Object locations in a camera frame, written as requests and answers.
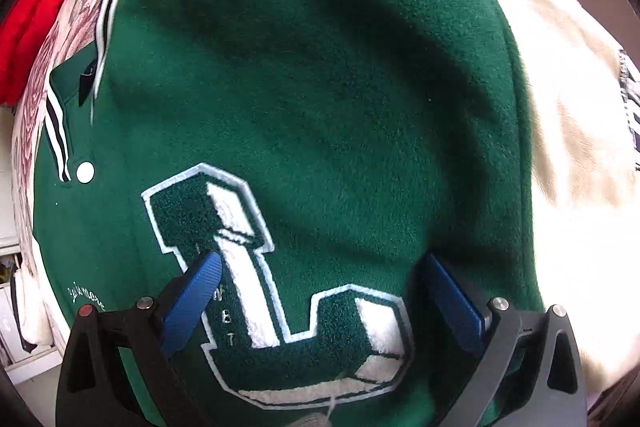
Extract white wardrobe cabinet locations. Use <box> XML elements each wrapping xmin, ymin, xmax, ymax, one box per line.
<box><xmin>1</xmin><ymin>107</ymin><xmax>62</xmax><ymax>385</ymax></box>

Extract white fluffy cloth hanging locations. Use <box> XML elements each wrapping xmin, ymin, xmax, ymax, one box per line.
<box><xmin>10</xmin><ymin>269</ymin><xmax>53</xmax><ymax>353</ymax></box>

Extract red garment on bed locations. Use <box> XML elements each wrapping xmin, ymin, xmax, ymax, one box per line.
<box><xmin>1</xmin><ymin>0</ymin><xmax>64</xmax><ymax>106</ymax></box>

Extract green varsity jacket cream sleeves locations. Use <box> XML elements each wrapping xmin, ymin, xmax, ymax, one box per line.
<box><xmin>34</xmin><ymin>0</ymin><xmax>639</xmax><ymax>426</ymax></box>

